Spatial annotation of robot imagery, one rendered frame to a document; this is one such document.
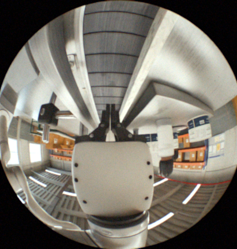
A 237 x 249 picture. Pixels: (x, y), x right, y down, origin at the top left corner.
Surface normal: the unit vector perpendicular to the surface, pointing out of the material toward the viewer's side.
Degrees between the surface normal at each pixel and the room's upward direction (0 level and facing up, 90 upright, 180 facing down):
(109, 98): 0
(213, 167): 90
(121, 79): 0
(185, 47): 0
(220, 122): 90
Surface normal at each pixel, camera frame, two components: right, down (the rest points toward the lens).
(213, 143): -0.96, -0.04
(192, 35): 0.04, 0.97
